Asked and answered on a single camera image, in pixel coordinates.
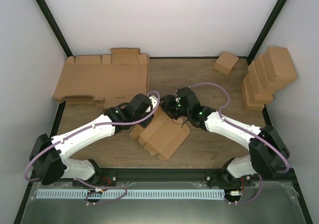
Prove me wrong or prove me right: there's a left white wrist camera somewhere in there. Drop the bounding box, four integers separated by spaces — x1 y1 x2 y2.
149 96 159 109

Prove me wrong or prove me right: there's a stack of flat cardboard sheets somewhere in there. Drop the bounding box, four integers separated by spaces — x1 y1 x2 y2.
53 48 150 109

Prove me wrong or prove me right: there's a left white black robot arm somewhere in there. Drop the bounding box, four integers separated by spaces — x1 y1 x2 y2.
28 94 159 186

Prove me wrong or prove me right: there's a right black frame post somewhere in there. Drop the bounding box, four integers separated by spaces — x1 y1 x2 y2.
247 0 288 65

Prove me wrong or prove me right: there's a black frame post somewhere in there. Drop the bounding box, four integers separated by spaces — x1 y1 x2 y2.
247 0 288 65
35 0 73 57

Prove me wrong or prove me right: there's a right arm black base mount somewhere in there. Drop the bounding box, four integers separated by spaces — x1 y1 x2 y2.
205 157 242 188

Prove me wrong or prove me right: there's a small folded cardboard box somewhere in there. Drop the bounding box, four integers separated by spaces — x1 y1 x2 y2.
213 51 239 75

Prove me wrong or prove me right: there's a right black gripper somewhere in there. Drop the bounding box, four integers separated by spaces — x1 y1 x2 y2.
159 95 191 120

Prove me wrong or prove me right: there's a black aluminium frame rail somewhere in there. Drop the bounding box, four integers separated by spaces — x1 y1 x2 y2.
32 168 295 185

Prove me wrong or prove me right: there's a left black frame post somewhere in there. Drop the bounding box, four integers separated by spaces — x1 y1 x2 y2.
35 0 73 57

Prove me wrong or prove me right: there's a light blue slotted cable duct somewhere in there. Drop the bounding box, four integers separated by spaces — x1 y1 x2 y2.
36 189 225 200

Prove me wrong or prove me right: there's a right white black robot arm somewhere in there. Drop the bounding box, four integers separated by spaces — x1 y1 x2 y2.
160 87 290 186

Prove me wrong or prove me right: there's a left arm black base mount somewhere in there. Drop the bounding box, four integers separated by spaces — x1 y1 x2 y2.
72 168 118 188

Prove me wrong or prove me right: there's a lowest stacked folded cardboard box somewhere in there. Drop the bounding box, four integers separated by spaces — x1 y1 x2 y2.
241 74 264 111

